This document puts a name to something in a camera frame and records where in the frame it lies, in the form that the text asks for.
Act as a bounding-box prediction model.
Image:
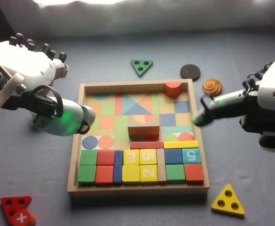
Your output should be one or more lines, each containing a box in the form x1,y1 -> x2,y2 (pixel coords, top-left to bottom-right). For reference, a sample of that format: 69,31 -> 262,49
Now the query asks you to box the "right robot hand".
191,55 -> 275,151

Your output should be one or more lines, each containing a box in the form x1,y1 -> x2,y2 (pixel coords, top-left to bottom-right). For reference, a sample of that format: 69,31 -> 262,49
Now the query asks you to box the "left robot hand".
0,32 -> 97,137

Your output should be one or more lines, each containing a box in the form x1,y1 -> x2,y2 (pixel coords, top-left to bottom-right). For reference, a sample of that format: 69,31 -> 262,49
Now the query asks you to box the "red half-cylinder block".
164,81 -> 182,98

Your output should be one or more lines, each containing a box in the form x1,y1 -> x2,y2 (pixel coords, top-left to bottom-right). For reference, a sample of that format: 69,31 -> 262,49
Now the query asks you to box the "orange swirl cookie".
202,79 -> 223,97

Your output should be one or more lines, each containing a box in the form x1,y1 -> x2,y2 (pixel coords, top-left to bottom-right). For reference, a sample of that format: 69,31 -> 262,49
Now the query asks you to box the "dark brown round cookie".
180,63 -> 201,82

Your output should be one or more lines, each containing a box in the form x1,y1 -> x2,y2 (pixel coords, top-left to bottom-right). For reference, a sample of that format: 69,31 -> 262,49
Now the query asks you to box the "wooden tray with colourful pattern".
66,79 -> 210,196

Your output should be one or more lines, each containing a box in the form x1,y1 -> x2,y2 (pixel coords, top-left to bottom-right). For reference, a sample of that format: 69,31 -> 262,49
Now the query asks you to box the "grey table cloth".
0,30 -> 275,226

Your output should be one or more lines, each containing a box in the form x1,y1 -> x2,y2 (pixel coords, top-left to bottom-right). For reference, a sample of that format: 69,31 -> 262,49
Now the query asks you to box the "green triangle with holes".
130,59 -> 154,78

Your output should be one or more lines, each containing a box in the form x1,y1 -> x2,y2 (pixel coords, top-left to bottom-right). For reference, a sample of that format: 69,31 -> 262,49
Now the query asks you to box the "white backdrop cloth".
0,0 -> 275,40

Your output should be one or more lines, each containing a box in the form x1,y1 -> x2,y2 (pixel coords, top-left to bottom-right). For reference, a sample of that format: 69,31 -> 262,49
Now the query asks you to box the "yellow triangle with holes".
210,184 -> 246,218

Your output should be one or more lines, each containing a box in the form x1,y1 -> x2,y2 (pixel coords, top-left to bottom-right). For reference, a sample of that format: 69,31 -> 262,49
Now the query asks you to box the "red triangle with holes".
0,195 -> 32,226

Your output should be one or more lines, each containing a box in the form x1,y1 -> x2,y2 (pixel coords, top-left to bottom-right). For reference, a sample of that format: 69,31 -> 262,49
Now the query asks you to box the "red cylinder with white cross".
12,209 -> 37,226

